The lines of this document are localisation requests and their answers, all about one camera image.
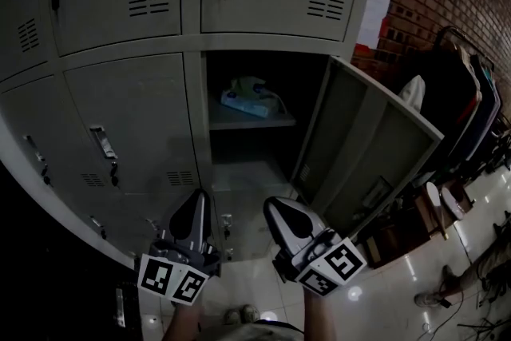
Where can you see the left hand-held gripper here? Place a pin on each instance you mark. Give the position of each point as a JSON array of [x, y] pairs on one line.
[[159, 275]]

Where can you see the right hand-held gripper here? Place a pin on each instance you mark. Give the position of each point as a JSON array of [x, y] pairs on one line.
[[319, 267]]

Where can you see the grey metal locker cabinet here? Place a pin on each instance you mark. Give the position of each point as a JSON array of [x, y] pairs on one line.
[[131, 112]]

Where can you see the blue white tissue pack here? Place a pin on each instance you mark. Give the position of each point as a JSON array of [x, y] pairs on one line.
[[243, 104]]

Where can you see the person's left forearm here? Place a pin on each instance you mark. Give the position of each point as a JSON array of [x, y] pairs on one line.
[[183, 323]]

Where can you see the person's right forearm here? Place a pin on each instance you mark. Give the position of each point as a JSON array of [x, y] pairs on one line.
[[319, 315]]

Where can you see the person's right shoe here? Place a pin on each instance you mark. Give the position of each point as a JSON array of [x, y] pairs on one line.
[[250, 313]]

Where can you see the person's shoe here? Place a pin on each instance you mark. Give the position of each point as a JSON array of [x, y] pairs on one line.
[[250, 313], [232, 317]]

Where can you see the person's left shoe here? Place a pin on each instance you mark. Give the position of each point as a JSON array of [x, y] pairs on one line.
[[232, 317]]

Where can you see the dark wooden low rack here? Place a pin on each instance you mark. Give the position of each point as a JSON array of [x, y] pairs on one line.
[[399, 235]]

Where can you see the grey metal locker door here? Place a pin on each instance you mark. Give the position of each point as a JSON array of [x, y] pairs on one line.
[[359, 124]]

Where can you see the person's light shirt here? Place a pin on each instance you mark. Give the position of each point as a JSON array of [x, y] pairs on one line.
[[247, 333]]

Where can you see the white slipper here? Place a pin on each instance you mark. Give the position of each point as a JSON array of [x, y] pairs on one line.
[[453, 203], [433, 197]]

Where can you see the cream coat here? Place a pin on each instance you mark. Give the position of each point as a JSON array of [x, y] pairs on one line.
[[413, 92]]

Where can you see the row of hanging garments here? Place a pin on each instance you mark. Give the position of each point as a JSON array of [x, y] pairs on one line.
[[459, 100]]

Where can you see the black tripod stand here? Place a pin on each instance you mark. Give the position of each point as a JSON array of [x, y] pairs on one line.
[[487, 325]]

